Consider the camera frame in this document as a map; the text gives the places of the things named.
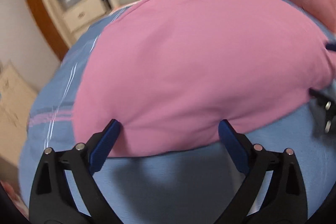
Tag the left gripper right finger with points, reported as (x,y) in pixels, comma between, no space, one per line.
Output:
(272,191)

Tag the light wood side cabinet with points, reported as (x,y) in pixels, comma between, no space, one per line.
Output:
(17,97)

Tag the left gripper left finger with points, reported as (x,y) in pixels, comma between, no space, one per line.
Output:
(64,190)

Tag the cream and pink hooded jacket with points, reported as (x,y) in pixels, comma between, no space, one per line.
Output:
(170,70)

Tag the blue plaid bed sheet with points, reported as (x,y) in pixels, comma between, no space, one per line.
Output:
(190,186)

